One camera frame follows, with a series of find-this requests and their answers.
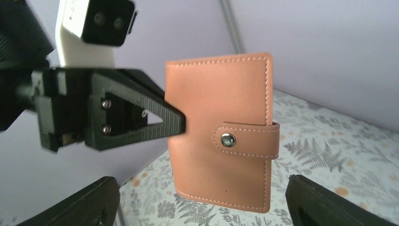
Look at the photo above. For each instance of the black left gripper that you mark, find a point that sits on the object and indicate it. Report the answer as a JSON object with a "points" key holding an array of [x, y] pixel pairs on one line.
{"points": [[57, 95]]}

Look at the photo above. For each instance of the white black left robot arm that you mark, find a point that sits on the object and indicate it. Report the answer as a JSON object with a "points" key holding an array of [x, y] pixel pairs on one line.
{"points": [[23, 42]]}

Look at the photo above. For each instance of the tan leather card holder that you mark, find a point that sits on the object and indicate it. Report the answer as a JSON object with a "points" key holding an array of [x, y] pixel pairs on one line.
{"points": [[224, 156]]}

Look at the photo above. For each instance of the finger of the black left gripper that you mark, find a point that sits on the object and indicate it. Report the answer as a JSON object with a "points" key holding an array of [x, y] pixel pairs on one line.
{"points": [[125, 107]]}

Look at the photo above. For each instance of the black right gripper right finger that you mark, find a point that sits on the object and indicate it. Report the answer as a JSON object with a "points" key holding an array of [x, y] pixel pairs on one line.
{"points": [[311, 204]]}

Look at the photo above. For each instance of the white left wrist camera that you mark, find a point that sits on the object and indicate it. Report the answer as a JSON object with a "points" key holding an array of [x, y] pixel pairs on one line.
{"points": [[88, 31]]}

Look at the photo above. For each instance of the aluminium corner post left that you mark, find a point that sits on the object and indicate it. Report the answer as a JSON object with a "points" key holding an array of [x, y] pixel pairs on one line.
{"points": [[232, 26]]}

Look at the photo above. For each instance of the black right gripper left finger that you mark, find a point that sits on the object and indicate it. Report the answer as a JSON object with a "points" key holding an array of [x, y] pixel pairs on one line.
{"points": [[94, 205]]}

